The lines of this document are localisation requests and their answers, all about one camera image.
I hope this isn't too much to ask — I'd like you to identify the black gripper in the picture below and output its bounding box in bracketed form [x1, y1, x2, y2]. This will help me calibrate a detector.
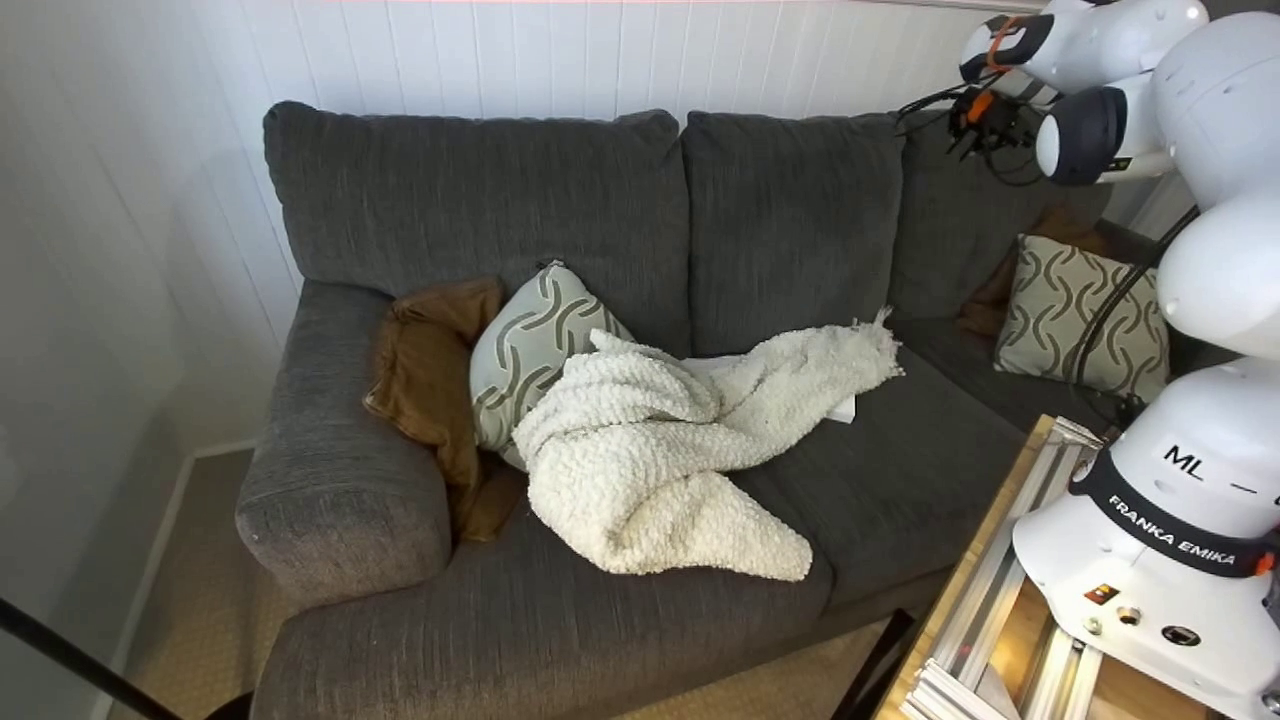
[946, 81, 1039, 155]

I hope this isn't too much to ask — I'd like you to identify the white knitted blanket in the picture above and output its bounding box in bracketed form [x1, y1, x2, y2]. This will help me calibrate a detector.
[507, 308, 910, 588]

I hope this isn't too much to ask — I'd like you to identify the grey corner sofa back cushion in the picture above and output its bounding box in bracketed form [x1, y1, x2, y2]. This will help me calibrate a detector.
[888, 119, 1113, 328]

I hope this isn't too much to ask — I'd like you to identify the narrow grey sofa back cushion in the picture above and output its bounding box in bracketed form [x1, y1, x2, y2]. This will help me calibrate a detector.
[682, 108, 912, 359]

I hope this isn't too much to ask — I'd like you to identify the grey sofa seat cushion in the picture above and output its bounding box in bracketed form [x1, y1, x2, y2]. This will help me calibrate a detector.
[250, 384, 840, 720]
[888, 308, 1141, 439]
[730, 335, 1033, 608]

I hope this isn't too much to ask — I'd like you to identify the wide grey sofa back cushion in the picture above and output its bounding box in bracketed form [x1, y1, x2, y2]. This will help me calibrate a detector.
[261, 96, 700, 359]

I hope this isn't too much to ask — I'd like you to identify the grey fabric sofa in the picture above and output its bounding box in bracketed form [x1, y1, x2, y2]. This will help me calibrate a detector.
[232, 96, 1225, 720]

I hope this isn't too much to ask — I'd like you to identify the brown pillow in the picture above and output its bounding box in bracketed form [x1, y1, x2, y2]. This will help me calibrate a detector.
[359, 273, 531, 547]
[954, 195, 1113, 345]

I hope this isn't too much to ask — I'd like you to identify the grey wave-patterned pillow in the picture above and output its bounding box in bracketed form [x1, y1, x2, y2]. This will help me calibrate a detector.
[987, 231, 1179, 412]
[465, 257, 641, 472]

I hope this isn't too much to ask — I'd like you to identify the black stand leg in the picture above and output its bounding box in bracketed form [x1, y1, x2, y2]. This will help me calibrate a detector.
[830, 603, 923, 720]

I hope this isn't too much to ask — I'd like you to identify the black tripod stand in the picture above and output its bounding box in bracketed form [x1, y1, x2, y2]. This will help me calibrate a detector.
[0, 591, 261, 720]

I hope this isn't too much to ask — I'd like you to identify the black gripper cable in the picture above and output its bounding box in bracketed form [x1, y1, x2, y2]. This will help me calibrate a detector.
[900, 81, 1065, 193]

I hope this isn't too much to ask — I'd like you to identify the wooden table with aluminium frame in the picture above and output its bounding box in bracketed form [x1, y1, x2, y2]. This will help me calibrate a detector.
[867, 410, 1280, 720]

